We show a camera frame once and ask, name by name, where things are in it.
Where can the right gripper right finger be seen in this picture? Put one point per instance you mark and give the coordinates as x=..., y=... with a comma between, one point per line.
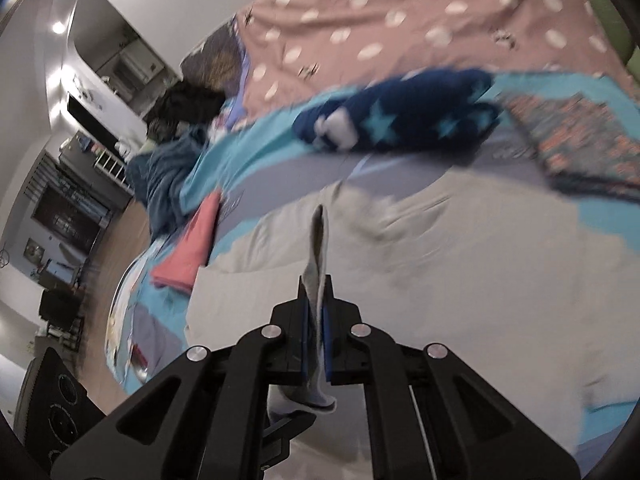
x=429, y=415

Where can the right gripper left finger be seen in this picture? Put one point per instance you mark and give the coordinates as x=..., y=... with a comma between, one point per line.
x=205, y=416

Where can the grey long sleeve shirt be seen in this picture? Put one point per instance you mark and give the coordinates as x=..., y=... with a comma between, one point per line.
x=505, y=275

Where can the black clothes pile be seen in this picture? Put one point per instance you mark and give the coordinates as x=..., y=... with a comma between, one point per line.
x=182, y=102

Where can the folded pink garment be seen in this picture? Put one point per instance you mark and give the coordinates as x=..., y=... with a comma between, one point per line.
x=180, y=268

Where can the dark blue fleece blanket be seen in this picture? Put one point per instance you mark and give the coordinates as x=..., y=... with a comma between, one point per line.
x=156, y=178

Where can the white shelf rack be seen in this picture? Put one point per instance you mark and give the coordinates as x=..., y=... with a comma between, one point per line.
x=114, y=169

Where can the white plush toy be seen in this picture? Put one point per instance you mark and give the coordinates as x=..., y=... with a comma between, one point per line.
x=126, y=149

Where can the navy star plush garment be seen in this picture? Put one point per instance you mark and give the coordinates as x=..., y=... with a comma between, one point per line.
x=434, y=110

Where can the folded floral patterned garment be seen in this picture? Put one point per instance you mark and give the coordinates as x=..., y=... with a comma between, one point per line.
x=581, y=146

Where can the dark patterned pillow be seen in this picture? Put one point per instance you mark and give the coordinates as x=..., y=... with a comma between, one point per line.
x=216, y=63

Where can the pink polka dot sheet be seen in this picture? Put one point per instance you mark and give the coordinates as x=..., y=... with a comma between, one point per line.
x=299, y=48

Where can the far green pillow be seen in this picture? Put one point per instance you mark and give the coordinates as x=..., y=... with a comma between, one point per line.
x=615, y=28

